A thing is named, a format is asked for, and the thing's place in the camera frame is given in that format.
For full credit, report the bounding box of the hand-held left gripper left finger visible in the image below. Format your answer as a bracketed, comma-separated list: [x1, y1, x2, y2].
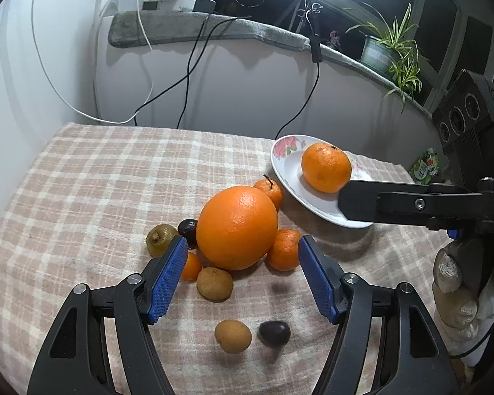
[27, 236, 189, 395]

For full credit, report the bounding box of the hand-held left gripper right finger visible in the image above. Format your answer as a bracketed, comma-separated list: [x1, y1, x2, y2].
[297, 234, 462, 395]

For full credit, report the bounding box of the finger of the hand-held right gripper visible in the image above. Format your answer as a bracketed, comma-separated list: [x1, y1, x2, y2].
[338, 180, 484, 231]

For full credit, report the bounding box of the tiny tangerine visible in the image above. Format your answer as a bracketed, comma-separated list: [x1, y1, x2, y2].
[180, 252, 202, 281]

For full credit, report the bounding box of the green-brown round fruit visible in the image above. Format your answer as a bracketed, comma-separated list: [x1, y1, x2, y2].
[146, 224, 181, 257]

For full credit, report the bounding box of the small tangerine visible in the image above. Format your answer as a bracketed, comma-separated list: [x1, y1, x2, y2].
[265, 228, 303, 272]

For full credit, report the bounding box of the brown round fruit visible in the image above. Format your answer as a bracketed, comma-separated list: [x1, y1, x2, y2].
[196, 267, 234, 301]
[214, 320, 253, 354]

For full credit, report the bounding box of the dark purple fruit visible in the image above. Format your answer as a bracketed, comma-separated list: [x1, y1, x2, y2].
[258, 320, 291, 348]
[177, 219, 199, 250]

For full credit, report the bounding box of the bumpy orange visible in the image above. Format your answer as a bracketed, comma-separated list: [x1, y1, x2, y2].
[301, 142, 352, 193]

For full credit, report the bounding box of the large smooth orange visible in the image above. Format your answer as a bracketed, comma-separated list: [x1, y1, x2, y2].
[196, 186, 278, 271]

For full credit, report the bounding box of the tangerine with stem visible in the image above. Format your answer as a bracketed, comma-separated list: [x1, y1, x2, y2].
[253, 175, 284, 210]

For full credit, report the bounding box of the white floral plate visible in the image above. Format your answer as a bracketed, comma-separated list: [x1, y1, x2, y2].
[270, 134, 375, 229]

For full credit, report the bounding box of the person's right hand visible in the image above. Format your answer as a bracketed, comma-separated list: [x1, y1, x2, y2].
[433, 239, 494, 367]

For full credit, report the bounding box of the green packet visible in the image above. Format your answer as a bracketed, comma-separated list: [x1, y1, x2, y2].
[409, 148, 443, 184]

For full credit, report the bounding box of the pink plaid blanket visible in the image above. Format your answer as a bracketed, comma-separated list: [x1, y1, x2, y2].
[0, 122, 470, 395]

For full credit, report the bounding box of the potted spider plant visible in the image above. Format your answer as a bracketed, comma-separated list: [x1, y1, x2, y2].
[346, 3, 423, 113]

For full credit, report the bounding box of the grey windowsill mat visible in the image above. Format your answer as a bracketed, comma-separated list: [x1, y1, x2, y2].
[108, 9, 433, 118]

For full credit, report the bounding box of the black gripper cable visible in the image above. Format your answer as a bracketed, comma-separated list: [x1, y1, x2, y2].
[448, 329, 494, 358]

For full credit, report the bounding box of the black cable with switch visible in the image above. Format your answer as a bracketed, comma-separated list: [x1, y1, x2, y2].
[275, 32, 323, 141]

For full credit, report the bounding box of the white cable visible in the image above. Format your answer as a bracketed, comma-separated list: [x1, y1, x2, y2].
[30, 0, 155, 125]

